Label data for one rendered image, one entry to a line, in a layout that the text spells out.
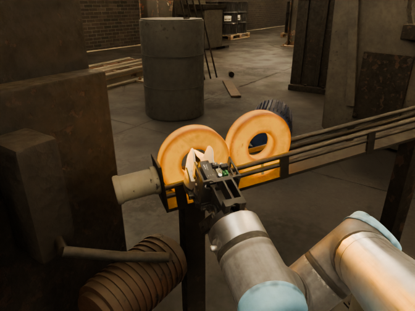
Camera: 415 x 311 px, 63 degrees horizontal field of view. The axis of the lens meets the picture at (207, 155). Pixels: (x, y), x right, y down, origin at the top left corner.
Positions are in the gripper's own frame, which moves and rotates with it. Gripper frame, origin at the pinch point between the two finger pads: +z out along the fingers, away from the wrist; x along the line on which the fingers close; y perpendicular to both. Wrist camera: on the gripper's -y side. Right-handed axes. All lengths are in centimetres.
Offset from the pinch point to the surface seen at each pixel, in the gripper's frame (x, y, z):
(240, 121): -10.5, 6.3, 2.1
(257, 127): -14.0, 5.5, 0.5
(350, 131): -44.1, -1.7, 2.6
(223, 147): -6.1, 2.1, -0.6
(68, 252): 26.8, -8.3, -10.9
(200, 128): -1.2, 6.6, 1.4
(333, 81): -168, -75, 140
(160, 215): -9, -94, 59
